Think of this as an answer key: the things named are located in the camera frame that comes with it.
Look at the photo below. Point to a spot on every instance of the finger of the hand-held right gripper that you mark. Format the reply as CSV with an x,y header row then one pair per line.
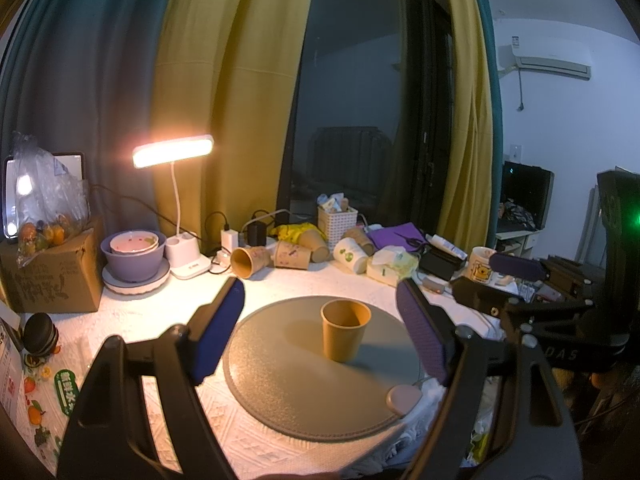
x,y
477,297
517,266

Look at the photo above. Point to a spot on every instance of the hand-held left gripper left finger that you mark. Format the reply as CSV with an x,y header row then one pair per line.
x,y
220,330

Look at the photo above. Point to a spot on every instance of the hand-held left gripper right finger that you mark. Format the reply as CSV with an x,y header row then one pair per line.
x,y
422,330

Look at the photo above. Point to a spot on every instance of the plain brown paper cup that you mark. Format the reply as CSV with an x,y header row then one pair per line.
x,y
344,332

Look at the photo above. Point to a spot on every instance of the brown paper cup with print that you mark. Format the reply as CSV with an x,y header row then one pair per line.
x,y
249,261

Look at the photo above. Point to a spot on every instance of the patterned brown paper cup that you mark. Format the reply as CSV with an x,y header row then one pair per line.
x,y
292,255

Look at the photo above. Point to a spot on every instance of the white green-print paper cup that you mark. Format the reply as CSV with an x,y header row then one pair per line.
x,y
350,255

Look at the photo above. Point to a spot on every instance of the white mug with yellow bear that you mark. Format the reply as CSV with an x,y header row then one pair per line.
x,y
481,266

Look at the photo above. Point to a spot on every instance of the black box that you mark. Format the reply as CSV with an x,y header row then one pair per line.
x,y
440,265

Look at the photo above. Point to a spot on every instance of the white tube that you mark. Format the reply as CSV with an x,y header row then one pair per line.
x,y
447,246

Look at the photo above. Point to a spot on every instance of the white power strip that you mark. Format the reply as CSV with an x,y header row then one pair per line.
x,y
221,260

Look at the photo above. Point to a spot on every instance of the small pink case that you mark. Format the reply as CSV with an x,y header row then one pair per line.
x,y
403,397

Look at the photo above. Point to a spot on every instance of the green-white tissue pack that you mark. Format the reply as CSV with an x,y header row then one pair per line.
x,y
392,265

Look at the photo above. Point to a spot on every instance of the black monitor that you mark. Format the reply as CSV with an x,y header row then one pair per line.
x,y
527,195

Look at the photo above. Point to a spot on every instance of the white charger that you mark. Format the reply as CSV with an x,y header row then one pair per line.
x,y
230,238

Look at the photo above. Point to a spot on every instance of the white plate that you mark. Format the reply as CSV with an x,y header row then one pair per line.
x,y
135,287

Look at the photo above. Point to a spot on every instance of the purple cloth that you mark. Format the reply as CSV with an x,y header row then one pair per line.
x,y
397,237

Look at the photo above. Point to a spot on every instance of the grey round mat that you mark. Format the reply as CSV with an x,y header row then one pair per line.
x,y
300,385

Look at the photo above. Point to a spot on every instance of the black charger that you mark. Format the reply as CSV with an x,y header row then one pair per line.
x,y
257,233

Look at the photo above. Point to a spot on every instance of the purple bowl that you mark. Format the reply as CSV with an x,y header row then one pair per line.
x,y
132,267

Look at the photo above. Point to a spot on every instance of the pink bowl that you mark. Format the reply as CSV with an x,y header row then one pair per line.
x,y
134,244

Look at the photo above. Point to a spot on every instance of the yellow plush toy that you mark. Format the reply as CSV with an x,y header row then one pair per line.
x,y
294,231

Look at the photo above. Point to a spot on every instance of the white plastic basket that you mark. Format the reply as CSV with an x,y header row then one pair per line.
x,y
337,222

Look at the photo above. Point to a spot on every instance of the narrow teal curtain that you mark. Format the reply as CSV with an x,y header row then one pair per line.
x,y
492,110

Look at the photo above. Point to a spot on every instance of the narrow yellow curtain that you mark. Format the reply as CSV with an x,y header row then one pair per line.
x,y
467,110

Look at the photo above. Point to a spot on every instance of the cardboard box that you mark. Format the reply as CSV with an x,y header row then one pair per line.
x,y
55,275

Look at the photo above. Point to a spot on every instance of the white desk lamp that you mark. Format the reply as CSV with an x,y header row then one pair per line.
x,y
175,155

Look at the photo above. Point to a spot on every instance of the black round case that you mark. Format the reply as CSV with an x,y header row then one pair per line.
x,y
35,334

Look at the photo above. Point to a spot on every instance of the fruit-print tissue packet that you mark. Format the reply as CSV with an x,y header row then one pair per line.
x,y
35,400

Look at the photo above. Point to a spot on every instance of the white air conditioner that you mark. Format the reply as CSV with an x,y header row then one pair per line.
x,y
550,58

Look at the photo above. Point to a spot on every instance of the plastic bag of fruit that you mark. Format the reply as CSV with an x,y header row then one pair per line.
x,y
42,195

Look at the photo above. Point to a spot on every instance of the dark window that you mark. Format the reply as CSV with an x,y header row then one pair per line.
x,y
360,90

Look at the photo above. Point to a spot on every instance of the wide yellow curtain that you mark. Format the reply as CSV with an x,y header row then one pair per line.
x,y
230,85

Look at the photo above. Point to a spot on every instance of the wide teal curtain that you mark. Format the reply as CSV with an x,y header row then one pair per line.
x,y
80,70

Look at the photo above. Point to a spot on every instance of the white wall socket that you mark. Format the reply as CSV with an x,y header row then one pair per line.
x,y
515,150

